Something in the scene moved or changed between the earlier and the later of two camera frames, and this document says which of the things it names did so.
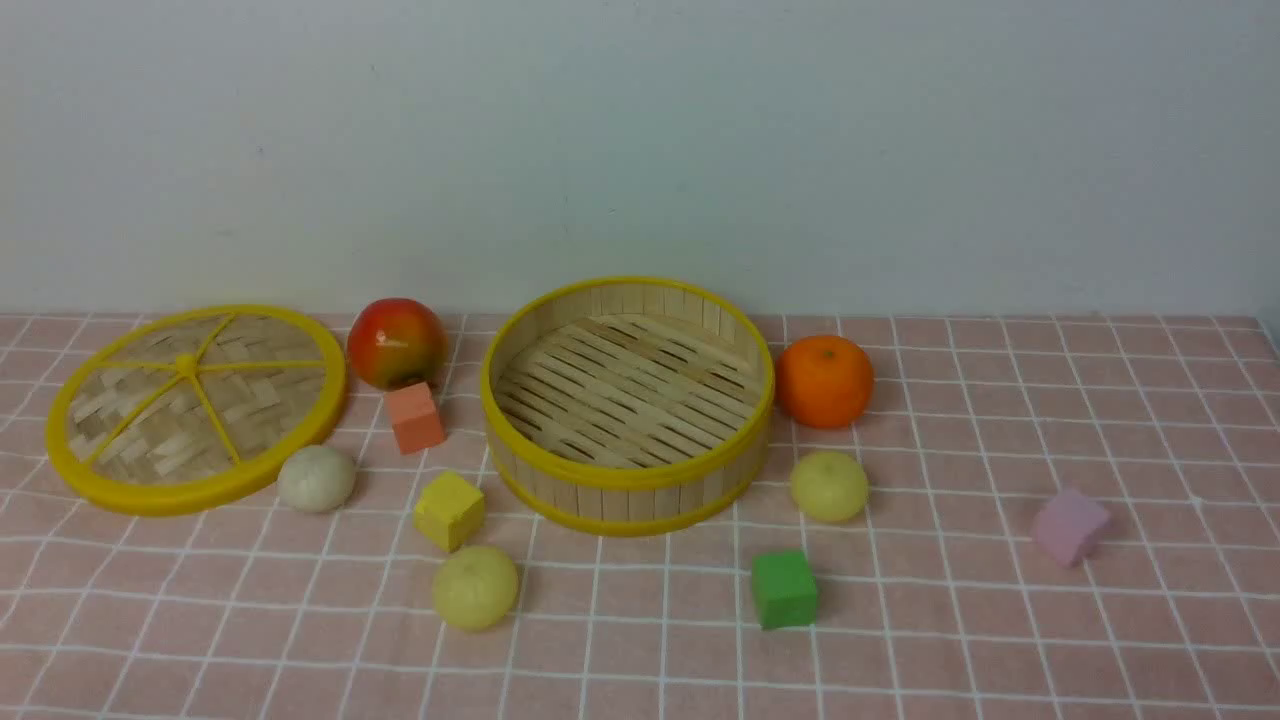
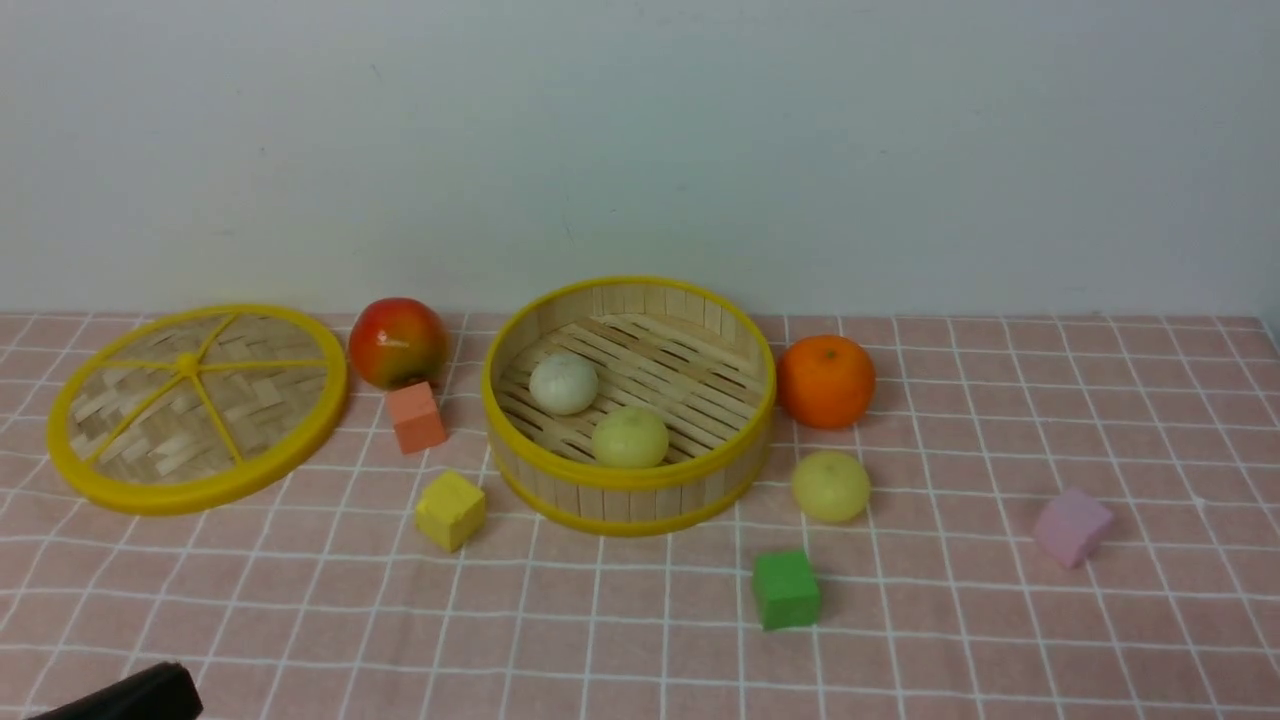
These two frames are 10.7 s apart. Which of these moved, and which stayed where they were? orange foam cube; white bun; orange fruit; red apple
Moved: white bun
Stayed: orange foam cube; red apple; orange fruit
